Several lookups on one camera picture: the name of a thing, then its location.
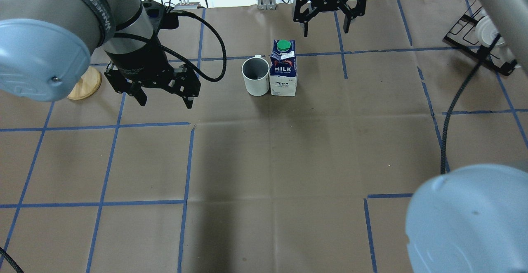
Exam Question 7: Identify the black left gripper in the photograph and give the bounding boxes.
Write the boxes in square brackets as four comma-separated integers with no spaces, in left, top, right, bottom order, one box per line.
[104,38,200,109]

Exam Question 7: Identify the Pascual milk carton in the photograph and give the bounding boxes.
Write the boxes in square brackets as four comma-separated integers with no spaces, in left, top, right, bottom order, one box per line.
[269,39,298,96]

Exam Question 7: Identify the white grey mug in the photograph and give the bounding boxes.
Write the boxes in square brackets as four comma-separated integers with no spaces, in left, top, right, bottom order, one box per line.
[241,54,270,96]

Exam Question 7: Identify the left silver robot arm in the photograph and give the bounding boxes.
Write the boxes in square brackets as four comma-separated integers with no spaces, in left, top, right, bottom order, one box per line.
[0,0,200,109]

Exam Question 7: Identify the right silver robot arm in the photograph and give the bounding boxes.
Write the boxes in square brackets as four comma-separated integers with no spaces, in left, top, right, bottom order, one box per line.
[302,41,527,273]

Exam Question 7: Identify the wooden mug tree stand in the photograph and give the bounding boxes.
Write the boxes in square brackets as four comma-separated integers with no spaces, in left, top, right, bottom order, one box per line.
[66,66,102,101]

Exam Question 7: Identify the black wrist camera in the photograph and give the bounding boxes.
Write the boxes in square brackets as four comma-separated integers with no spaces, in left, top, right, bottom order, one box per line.
[142,0,179,33]

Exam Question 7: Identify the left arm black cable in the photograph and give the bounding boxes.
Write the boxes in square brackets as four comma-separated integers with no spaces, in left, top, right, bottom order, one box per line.
[111,11,227,83]

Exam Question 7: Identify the black wire dish rack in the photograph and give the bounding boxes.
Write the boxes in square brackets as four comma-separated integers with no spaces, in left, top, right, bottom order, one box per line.
[443,0,520,76]

